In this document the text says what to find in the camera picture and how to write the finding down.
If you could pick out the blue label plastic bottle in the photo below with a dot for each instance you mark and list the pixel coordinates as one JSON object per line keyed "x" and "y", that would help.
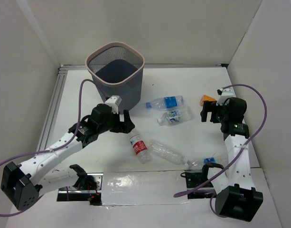
{"x": 165, "y": 103}

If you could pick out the red label plastic bottle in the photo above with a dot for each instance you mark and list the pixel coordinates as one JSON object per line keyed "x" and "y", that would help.
{"x": 139, "y": 147}

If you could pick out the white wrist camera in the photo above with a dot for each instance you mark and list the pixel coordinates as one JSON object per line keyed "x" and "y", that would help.
{"x": 224, "y": 94}
{"x": 114, "y": 102}

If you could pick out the clear plastic bottle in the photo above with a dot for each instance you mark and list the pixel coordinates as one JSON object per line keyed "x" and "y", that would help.
{"x": 168, "y": 153}

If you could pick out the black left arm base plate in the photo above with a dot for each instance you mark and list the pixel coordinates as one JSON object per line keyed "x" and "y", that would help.
{"x": 90, "y": 193}

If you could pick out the green label plastic bottle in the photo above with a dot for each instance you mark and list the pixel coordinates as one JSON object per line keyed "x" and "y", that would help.
{"x": 175, "y": 116}

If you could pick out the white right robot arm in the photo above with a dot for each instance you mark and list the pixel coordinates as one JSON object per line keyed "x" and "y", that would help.
{"x": 236, "y": 195}

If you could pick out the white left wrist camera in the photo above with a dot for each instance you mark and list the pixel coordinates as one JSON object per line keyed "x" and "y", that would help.
{"x": 114, "y": 102}

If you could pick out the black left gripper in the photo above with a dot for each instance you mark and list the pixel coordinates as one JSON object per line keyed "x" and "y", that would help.
{"x": 123, "y": 124}

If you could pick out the grey mesh waste bin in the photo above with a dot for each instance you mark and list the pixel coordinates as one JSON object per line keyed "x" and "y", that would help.
{"x": 117, "y": 69}

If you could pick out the aluminium frame rail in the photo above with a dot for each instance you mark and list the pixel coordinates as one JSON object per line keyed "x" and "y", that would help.
{"x": 203, "y": 71}

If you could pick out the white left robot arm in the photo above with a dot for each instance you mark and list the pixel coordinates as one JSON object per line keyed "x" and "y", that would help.
{"x": 25, "y": 183}

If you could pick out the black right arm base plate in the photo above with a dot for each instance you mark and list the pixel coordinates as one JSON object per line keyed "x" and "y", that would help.
{"x": 193, "y": 179}

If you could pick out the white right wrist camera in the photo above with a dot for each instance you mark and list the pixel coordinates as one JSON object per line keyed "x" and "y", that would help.
{"x": 224, "y": 94}

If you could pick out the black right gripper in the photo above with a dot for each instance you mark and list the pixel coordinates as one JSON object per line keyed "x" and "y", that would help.
{"x": 209, "y": 107}

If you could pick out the blue cap crushed bottle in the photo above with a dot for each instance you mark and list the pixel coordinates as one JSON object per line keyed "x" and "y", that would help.
{"x": 197, "y": 164}

